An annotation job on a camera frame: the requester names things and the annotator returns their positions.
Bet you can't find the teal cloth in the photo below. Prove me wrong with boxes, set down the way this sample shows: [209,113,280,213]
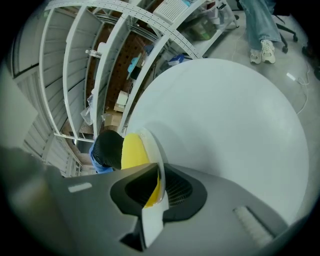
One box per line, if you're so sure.
[127,56,143,76]

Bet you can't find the white floor cable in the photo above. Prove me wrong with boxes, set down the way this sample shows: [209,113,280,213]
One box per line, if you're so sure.
[286,59,316,116]
[231,29,248,61]

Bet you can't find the white oval plate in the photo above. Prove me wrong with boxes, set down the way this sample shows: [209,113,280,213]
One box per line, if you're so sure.
[134,127,171,249]

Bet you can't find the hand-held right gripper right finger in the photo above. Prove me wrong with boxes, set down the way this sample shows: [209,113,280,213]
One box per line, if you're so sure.
[149,163,288,256]

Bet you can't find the clear plastic bag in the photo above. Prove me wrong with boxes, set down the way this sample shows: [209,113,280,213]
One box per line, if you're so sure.
[80,93,97,126]

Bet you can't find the black office chair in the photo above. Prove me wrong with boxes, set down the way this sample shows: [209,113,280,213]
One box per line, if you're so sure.
[272,13,299,54]

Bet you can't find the round white table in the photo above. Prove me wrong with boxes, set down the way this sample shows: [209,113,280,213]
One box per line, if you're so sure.
[122,57,311,226]

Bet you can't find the cardboard box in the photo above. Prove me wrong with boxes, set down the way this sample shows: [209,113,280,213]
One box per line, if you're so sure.
[103,104,126,131]

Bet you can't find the yellow corn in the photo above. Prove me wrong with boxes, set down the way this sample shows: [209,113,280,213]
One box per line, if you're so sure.
[120,133,162,209]

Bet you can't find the white perforated basket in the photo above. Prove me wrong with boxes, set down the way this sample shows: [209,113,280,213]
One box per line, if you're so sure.
[152,0,189,25]

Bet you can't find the blue box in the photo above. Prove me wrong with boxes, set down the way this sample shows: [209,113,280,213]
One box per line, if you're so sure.
[168,54,186,66]

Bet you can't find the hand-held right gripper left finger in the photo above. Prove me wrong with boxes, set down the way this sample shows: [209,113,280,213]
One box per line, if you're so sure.
[46,162,161,256]

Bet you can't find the white metal shelving unit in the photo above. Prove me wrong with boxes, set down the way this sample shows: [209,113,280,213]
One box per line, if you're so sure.
[39,0,241,143]

